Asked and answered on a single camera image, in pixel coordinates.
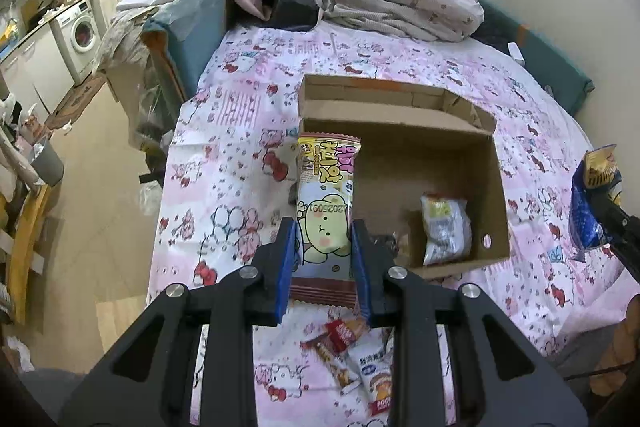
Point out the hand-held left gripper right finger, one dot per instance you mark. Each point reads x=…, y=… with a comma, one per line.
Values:
x=361, y=277

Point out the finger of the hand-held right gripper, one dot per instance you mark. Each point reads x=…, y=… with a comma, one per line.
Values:
x=620, y=227

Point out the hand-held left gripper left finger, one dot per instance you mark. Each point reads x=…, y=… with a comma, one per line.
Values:
x=282, y=277

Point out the blue snack packet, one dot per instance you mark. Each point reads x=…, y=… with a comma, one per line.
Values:
x=585, y=217

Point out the red snack packet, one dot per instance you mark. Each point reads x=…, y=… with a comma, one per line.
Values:
x=342, y=336

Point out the brown stick snack packet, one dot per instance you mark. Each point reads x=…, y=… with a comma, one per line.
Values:
x=332, y=364

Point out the white snack packet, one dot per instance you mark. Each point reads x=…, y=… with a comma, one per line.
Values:
x=375, y=372

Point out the bear print snack packet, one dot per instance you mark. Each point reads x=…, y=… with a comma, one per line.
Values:
x=322, y=187

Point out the cardboard box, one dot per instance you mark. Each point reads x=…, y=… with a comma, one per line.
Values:
x=400, y=167

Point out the dark snack packet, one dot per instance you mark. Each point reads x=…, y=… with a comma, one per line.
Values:
x=390, y=243

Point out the silver snack packet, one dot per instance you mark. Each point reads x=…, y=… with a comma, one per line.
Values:
x=445, y=227

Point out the person's leg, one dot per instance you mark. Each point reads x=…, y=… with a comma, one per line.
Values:
x=590, y=347

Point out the pink printed blanket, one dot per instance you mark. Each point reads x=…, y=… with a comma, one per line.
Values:
x=240, y=117

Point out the teal mattress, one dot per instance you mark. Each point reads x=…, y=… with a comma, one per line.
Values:
x=540, y=52

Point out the white charger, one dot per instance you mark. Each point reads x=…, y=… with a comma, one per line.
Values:
x=515, y=53

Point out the yellow wooden chair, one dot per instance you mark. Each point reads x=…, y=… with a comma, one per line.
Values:
x=25, y=247

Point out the grey bucket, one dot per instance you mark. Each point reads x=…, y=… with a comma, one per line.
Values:
x=47, y=162

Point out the dark cloth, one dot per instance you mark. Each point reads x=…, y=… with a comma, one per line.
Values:
x=295, y=7

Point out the teal cushion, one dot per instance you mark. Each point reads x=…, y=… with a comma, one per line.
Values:
x=190, y=22

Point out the brown doormat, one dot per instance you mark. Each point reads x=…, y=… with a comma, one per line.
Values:
x=75, y=99

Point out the white washing machine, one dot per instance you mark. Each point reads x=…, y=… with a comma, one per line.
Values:
x=80, y=37

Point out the white cabinet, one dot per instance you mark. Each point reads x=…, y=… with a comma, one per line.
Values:
x=40, y=67

